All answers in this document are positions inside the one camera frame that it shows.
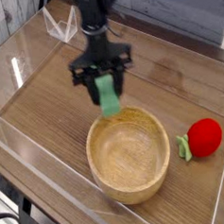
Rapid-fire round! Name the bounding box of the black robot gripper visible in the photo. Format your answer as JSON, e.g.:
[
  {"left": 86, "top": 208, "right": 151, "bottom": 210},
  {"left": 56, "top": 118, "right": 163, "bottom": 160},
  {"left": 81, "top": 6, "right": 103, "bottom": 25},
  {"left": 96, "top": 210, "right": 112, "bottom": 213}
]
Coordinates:
[{"left": 68, "top": 42, "right": 132, "bottom": 106}]

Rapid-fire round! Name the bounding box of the green rectangular block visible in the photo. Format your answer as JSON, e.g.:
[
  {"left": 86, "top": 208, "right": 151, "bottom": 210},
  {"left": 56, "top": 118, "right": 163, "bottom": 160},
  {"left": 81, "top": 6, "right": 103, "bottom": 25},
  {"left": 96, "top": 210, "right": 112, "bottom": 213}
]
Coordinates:
[{"left": 95, "top": 75, "right": 120, "bottom": 117}]

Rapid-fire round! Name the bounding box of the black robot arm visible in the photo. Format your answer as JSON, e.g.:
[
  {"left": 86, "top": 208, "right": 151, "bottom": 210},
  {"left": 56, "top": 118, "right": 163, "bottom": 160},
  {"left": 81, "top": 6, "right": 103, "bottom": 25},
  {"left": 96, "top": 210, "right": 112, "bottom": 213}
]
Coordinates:
[{"left": 69, "top": 0, "right": 132, "bottom": 106}]

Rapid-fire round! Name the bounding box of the brown wooden bowl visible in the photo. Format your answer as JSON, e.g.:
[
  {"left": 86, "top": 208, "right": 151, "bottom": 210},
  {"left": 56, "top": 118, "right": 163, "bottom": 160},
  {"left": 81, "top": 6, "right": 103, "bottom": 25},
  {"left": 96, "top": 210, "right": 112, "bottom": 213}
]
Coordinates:
[{"left": 86, "top": 106, "right": 171, "bottom": 205}]

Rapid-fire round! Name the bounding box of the red plush strawberry toy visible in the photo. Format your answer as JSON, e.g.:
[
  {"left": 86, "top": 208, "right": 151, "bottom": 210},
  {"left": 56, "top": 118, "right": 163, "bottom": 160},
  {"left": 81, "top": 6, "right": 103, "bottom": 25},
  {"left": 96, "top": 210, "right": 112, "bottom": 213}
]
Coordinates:
[{"left": 177, "top": 117, "right": 223, "bottom": 162}]

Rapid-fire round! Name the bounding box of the grey sofa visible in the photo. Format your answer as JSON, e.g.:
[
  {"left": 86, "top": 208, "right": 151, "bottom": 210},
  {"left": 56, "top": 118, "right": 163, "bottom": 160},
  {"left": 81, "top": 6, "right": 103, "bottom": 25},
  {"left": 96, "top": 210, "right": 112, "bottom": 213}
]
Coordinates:
[{"left": 114, "top": 0, "right": 224, "bottom": 45}]

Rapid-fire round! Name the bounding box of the clear acrylic front barrier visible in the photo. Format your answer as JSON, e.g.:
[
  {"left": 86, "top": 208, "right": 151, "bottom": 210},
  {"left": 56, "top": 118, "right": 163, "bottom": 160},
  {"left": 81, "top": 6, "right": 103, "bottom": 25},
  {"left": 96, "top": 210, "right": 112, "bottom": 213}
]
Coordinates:
[{"left": 0, "top": 117, "right": 150, "bottom": 224}]

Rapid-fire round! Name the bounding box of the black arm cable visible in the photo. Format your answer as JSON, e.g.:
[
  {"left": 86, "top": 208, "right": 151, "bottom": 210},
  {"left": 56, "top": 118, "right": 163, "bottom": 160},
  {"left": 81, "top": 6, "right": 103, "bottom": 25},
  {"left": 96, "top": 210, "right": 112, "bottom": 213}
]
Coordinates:
[{"left": 107, "top": 25, "right": 122, "bottom": 40}]

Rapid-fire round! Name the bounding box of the clear acrylic corner bracket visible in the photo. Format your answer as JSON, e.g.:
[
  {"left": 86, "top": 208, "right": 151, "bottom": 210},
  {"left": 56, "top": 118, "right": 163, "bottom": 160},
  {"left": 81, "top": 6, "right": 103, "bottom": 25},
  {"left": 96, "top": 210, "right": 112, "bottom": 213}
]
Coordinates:
[{"left": 43, "top": 6, "right": 78, "bottom": 43}]

